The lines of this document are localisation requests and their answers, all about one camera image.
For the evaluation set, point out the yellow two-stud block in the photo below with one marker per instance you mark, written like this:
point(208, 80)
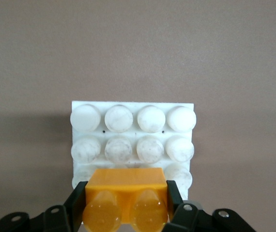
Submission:
point(126, 180)

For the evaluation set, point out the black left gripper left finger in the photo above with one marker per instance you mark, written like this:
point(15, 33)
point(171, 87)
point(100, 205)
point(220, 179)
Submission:
point(76, 200)

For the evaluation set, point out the white studded base plate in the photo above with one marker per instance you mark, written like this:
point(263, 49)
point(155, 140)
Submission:
point(133, 125)

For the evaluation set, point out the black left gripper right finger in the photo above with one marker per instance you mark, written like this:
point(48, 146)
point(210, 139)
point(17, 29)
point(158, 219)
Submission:
point(174, 198)

